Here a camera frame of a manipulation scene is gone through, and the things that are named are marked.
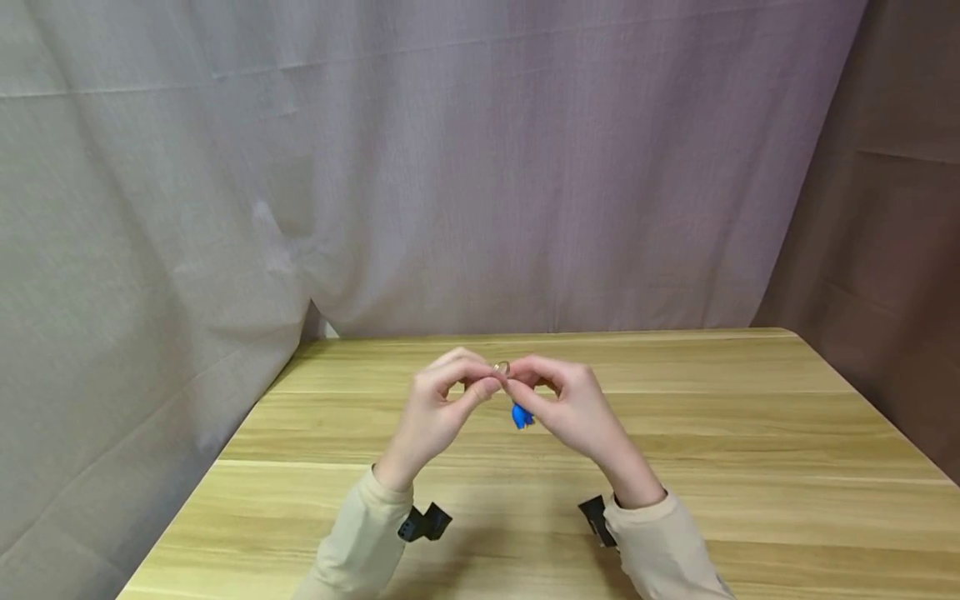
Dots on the person's right hand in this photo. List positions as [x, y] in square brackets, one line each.
[585, 425]

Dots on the person's left hand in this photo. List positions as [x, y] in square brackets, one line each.
[427, 425]

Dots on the person's right fingers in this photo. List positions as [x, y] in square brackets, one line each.
[551, 385]

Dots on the person's right thumb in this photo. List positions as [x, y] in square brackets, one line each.
[529, 400]

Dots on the person's left thumb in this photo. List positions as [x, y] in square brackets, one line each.
[472, 400]

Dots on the person's left index finger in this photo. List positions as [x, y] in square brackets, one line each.
[463, 361]

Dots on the person's right index finger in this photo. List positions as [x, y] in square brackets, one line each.
[536, 365]

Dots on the blue key tag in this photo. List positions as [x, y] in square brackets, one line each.
[522, 416]

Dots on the person's right forearm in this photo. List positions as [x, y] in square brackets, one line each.
[664, 550]

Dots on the person's left forearm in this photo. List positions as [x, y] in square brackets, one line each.
[360, 542]

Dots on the black wrist band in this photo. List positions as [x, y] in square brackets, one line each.
[425, 522]
[597, 519]

